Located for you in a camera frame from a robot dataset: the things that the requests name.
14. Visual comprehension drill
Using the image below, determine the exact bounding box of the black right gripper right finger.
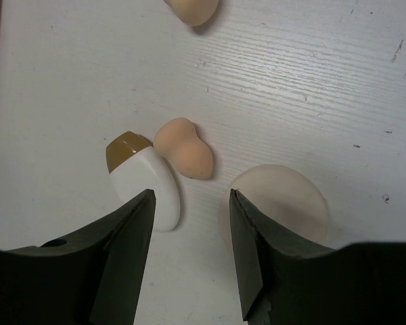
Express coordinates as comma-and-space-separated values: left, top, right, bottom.
229, 190, 406, 324

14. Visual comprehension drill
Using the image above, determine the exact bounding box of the white bottle brown cap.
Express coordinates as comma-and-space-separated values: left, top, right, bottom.
106, 131, 181, 232

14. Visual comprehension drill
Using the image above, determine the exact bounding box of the white round powder puff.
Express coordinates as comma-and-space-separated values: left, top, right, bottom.
218, 165, 330, 250

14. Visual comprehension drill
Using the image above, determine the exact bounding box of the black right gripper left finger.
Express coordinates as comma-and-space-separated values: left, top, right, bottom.
0, 190, 156, 324

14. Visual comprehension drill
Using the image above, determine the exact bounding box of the beige makeup sponge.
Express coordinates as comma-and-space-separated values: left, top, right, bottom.
153, 118, 214, 180
164, 0, 219, 27

